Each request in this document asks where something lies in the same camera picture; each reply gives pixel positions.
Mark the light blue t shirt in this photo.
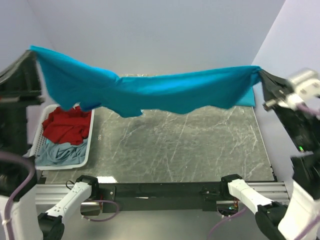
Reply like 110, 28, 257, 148
36, 139, 88, 167

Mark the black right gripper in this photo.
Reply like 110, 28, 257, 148
256, 64, 318, 147

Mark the white plastic laundry basket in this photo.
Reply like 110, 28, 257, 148
29, 104, 95, 171

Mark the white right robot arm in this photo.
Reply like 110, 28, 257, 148
219, 68, 320, 240

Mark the red t shirt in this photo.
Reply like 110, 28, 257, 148
42, 106, 92, 146

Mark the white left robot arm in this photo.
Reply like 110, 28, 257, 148
0, 50, 100, 240

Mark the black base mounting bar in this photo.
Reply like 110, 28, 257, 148
89, 182, 237, 212

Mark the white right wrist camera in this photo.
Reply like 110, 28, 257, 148
278, 68, 320, 116

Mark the folded teal t shirt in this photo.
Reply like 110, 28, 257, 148
236, 87, 256, 107

